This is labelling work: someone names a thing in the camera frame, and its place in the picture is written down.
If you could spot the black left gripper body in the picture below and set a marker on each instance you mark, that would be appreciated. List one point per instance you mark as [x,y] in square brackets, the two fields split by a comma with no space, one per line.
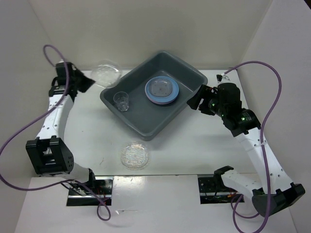
[72,79]

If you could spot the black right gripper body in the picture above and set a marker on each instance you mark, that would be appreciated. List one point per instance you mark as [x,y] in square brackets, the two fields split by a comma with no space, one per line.
[210,105]

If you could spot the clear squarish glass plate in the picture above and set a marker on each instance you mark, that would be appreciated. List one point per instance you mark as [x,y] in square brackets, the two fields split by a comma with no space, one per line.
[106,75]

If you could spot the blue round plate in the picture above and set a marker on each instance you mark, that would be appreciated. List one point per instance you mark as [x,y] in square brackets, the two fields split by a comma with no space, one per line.
[174,93]

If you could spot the amber dotted glass plate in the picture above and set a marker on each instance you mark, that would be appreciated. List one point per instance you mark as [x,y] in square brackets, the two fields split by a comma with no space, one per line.
[160,87]

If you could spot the clear plastic cup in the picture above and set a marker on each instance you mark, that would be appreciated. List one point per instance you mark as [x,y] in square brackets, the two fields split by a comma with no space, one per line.
[121,100]

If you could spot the clear textured round plate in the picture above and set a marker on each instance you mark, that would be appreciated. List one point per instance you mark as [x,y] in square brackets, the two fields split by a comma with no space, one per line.
[135,156]

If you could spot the purple round plate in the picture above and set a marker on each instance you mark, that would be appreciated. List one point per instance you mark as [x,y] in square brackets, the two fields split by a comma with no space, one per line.
[161,101]

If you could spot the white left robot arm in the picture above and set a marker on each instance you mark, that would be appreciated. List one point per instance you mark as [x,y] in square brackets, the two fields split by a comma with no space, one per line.
[48,152]

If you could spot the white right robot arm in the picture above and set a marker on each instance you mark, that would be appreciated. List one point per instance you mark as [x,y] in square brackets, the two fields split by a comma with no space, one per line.
[275,190]

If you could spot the grey plastic bin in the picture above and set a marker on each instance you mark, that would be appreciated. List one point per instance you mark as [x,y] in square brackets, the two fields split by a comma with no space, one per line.
[145,118]

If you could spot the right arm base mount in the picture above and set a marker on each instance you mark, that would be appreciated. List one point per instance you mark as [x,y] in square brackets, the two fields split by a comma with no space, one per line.
[212,189]

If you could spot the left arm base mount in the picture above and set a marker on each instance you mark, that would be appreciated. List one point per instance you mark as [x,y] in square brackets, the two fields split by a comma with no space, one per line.
[80,196]

